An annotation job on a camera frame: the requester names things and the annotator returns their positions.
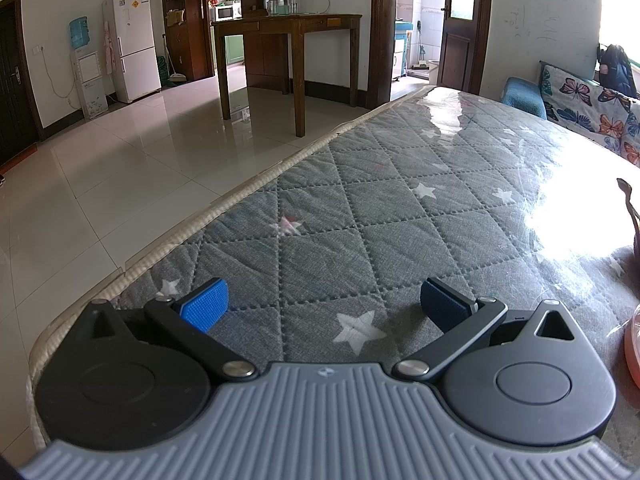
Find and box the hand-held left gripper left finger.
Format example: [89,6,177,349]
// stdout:
[85,277,261,380]

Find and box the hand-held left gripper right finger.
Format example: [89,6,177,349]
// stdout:
[392,277,576,383]

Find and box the clear bottle with antler lid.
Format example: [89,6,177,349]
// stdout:
[622,302,640,397]

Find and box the grey quilted star mat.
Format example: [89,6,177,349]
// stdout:
[27,84,640,461]

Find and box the blue sofa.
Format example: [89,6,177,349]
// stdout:
[500,76,549,121]

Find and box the white broom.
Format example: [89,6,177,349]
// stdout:
[162,32,189,84]

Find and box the butterfly print cushion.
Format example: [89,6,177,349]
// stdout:
[537,60,640,168]

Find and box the wooden glass-panel door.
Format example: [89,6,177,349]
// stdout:
[439,0,494,95]

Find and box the white water dispenser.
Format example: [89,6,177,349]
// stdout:
[69,16,108,120]

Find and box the blue plastic cabinet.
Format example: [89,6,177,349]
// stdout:
[394,20,414,82]

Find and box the wooden shelf cabinet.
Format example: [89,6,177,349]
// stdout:
[160,0,216,82]

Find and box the white refrigerator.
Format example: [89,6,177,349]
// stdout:
[102,0,162,104]

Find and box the pink hanging cloth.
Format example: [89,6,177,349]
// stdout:
[102,21,116,74]

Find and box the black backpack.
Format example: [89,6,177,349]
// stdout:
[596,44,640,99]

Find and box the dark entrance door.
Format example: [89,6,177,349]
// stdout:
[0,0,46,167]

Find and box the dark wooden table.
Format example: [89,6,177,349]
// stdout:
[210,12,363,138]

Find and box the brown strap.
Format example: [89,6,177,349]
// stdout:
[616,177,640,257]

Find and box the wooden door frame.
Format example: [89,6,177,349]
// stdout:
[366,0,402,111]

